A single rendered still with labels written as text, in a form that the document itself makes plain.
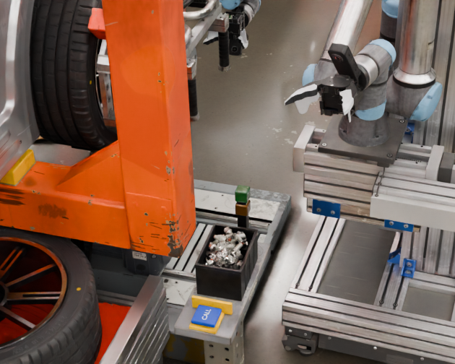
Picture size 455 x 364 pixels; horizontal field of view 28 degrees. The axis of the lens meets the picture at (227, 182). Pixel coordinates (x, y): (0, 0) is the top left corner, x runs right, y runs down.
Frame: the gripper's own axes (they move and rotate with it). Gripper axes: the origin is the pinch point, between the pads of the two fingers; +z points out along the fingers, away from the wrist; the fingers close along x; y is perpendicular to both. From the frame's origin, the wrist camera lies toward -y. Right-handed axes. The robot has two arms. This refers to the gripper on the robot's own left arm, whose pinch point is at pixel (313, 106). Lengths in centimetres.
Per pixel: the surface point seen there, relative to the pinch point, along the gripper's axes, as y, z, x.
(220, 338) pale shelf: 75, 6, 34
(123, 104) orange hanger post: 12, -5, 62
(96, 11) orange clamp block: -1, -32, 92
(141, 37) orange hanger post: -8, -7, 53
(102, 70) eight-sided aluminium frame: 17, -29, 92
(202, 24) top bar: 15, -65, 79
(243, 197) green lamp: 54, -30, 47
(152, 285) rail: 76, -6, 68
